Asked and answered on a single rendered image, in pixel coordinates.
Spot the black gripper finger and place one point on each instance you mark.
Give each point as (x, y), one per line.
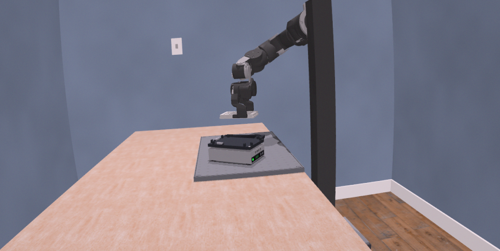
(249, 104)
(241, 109)

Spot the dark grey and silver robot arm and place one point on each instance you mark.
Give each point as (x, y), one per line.
(294, 34)

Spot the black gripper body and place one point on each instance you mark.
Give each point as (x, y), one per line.
(245, 89)

